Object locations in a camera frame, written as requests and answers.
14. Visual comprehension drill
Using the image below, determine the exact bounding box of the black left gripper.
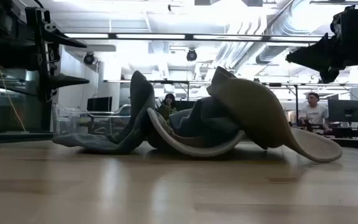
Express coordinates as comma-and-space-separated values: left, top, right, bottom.
25, 6, 90, 102

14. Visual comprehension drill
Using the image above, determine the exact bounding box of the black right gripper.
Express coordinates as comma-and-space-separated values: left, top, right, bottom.
286, 26, 358, 84

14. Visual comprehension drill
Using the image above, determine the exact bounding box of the grey-olive cloth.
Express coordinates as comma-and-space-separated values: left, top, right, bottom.
206, 65, 344, 164

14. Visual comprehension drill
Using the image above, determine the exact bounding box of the grey cap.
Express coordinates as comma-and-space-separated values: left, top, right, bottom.
52, 70, 157, 156
168, 95, 242, 147

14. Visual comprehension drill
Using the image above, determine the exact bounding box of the tan cap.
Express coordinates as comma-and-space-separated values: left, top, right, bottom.
147, 107, 247, 158

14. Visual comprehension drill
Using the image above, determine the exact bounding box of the black-framed desk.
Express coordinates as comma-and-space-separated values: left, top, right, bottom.
261, 82, 358, 125

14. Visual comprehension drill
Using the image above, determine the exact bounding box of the person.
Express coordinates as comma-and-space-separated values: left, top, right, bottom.
162, 93, 177, 108
298, 92, 331, 130

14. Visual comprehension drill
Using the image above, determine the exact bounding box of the black monitor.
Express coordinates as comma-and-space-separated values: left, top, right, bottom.
86, 96, 113, 112
328, 99, 358, 123

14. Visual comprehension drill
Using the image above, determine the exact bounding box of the clear plastic bin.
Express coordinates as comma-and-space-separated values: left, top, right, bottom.
52, 103, 133, 138

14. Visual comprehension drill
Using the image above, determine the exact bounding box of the black crossbar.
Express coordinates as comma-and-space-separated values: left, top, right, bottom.
63, 32, 323, 42

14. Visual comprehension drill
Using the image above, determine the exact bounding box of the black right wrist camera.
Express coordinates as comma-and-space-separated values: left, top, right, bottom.
330, 4, 358, 34

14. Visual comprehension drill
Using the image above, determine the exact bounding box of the yellow cable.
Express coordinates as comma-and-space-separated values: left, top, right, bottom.
0, 65, 27, 132

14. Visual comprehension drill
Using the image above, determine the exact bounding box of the black aluminium table frame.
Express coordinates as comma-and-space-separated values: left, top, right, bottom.
0, 130, 358, 151

